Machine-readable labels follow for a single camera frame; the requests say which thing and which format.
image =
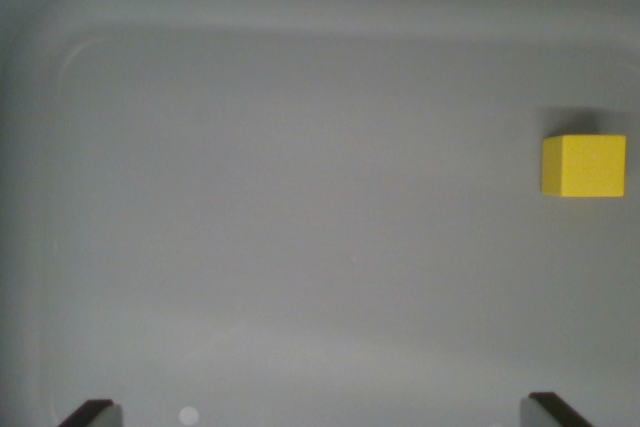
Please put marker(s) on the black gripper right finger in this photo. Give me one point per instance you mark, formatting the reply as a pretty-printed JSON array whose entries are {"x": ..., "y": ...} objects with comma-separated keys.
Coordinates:
[{"x": 545, "y": 412}]

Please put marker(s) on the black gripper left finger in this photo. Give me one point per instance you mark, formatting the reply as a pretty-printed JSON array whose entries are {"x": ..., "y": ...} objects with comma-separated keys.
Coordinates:
[{"x": 97, "y": 414}]

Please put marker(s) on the yellow wooden cube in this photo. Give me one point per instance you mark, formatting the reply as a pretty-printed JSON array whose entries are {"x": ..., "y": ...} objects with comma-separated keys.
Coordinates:
[{"x": 590, "y": 167}]

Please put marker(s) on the white plastic bin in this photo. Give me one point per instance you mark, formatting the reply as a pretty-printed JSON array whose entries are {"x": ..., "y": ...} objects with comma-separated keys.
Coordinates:
[{"x": 300, "y": 197}]

